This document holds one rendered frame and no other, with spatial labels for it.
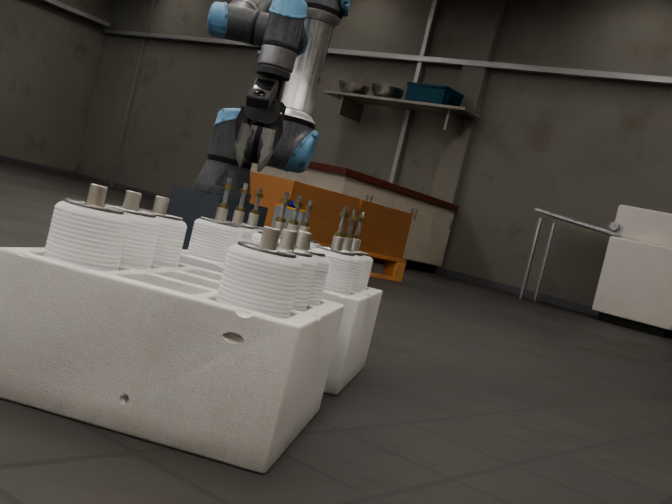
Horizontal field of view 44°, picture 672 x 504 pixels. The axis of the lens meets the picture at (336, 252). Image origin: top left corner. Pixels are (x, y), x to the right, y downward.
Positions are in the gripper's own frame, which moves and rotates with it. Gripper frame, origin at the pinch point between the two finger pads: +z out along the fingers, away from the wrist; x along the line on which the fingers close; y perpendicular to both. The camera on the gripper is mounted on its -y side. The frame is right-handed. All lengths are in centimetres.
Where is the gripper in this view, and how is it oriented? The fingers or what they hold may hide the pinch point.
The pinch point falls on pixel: (250, 163)
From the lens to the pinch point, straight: 172.7
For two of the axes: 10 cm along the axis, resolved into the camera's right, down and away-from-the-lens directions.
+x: -9.7, -2.4, 0.5
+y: 0.6, -0.2, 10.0
